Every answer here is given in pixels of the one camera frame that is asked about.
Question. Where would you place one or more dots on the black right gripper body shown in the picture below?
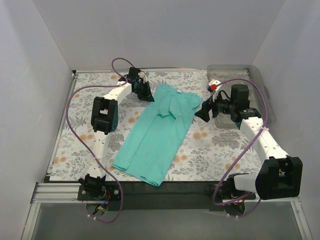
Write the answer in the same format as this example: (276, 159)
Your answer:
(210, 107)

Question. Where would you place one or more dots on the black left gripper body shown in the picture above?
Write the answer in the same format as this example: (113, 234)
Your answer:
(142, 88)

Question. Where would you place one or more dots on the teal green t-shirt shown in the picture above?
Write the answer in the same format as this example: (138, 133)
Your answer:
(152, 144)

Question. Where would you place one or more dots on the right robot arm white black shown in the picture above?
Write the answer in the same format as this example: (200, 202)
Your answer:
(280, 174)

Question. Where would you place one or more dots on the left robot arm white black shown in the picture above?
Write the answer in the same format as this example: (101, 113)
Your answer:
(104, 121)

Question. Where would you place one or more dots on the clear plastic bin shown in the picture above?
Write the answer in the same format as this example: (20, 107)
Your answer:
(248, 75)

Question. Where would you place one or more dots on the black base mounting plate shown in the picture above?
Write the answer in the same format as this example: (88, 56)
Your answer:
(152, 203)

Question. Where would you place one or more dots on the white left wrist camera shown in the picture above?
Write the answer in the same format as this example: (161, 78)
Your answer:
(143, 76)

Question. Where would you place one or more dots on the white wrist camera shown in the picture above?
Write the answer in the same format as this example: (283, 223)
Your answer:
(143, 76)
(213, 85)

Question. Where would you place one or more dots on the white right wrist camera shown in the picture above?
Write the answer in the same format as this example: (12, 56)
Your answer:
(213, 85)

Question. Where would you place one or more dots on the aluminium frame rail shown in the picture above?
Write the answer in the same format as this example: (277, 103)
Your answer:
(72, 191)

